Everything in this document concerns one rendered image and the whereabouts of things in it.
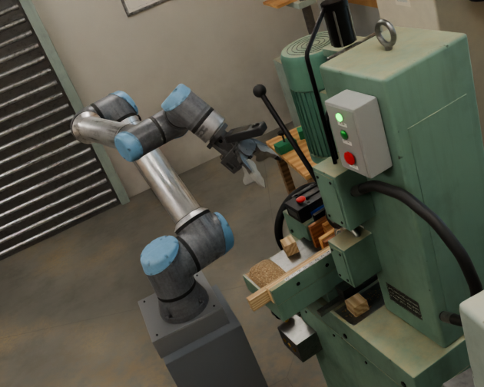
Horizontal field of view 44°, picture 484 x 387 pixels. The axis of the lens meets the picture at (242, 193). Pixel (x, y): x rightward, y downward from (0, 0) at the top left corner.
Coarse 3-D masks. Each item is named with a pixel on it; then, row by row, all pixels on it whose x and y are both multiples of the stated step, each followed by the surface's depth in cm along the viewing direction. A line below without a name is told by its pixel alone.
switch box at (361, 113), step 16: (336, 96) 124; (352, 96) 121; (368, 96) 119; (336, 112) 121; (352, 112) 117; (368, 112) 118; (336, 128) 125; (352, 128) 119; (368, 128) 119; (336, 144) 128; (352, 144) 123; (368, 144) 120; (384, 144) 122; (368, 160) 121; (384, 160) 123; (368, 176) 123
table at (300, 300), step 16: (304, 240) 187; (272, 256) 185; (288, 256) 183; (304, 256) 180; (336, 272) 171; (256, 288) 175; (320, 288) 170; (272, 304) 168; (288, 304) 167; (304, 304) 169
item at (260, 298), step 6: (318, 252) 173; (300, 264) 171; (282, 276) 169; (264, 288) 167; (252, 294) 166; (258, 294) 166; (264, 294) 166; (252, 300) 165; (258, 300) 166; (264, 300) 167; (270, 300) 168; (252, 306) 165; (258, 306) 166
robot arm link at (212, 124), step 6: (210, 114) 167; (216, 114) 168; (210, 120) 167; (216, 120) 167; (222, 120) 168; (204, 126) 167; (210, 126) 167; (216, 126) 167; (198, 132) 168; (204, 132) 167; (210, 132) 167; (216, 132) 168; (204, 138) 169; (210, 138) 170
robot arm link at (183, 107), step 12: (180, 84) 168; (168, 96) 166; (180, 96) 165; (192, 96) 167; (168, 108) 167; (180, 108) 166; (192, 108) 166; (204, 108) 167; (180, 120) 168; (192, 120) 166; (204, 120) 166; (192, 132) 170
